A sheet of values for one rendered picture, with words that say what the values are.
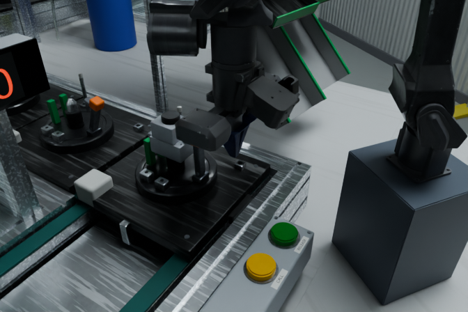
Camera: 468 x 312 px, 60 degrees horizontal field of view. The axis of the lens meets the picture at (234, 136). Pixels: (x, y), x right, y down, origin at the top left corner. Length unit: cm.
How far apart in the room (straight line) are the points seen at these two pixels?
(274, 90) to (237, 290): 26
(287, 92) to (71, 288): 41
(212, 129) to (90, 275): 31
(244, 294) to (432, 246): 28
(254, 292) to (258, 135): 53
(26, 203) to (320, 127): 70
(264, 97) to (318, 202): 39
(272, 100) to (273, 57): 39
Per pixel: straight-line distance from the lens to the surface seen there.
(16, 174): 67
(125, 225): 64
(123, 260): 67
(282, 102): 50
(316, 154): 96
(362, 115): 115
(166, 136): 64
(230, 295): 55
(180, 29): 49
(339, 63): 100
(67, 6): 196
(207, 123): 48
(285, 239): 60
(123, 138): 83
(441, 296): 75
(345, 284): 71
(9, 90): 57
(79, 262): 69
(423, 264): 68
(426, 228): 61
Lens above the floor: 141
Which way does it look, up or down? 33 degrees down
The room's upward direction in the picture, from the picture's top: straight up
